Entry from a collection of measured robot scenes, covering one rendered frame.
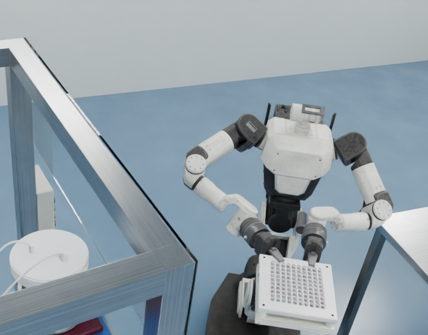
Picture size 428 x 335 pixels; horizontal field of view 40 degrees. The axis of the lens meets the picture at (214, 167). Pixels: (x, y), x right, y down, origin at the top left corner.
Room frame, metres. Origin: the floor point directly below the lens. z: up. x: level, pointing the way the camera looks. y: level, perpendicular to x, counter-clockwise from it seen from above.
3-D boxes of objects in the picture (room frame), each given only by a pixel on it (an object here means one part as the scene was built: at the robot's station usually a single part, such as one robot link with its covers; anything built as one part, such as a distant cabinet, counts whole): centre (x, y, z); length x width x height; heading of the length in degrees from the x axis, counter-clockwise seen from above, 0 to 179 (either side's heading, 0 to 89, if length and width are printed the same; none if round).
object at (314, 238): (1.60, -0.39, 1.03); 0.12 x 0.10 x 0.13; 173
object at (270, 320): (1.39, -0.32, 0.99); 0.24 x 0.24 x 0.02; 1
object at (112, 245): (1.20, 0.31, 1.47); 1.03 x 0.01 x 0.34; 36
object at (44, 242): (0.86, 0.30, 1.45); 0.15 x 0.15 x 0.19
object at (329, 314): (1.39, -0.32, 1.04); 0.25 x 0.24 x 0.02; 91
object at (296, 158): (2.08, -0.31, 1.12); 0.34 x 0.30 x 0.36; 91
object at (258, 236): (1.58, -0.21, 1.03); 0.12 x 0.10 x 0.13; 33
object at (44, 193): (1.65, 0.61, 0.97); 0.17 x 0.06 x 0.26; 36
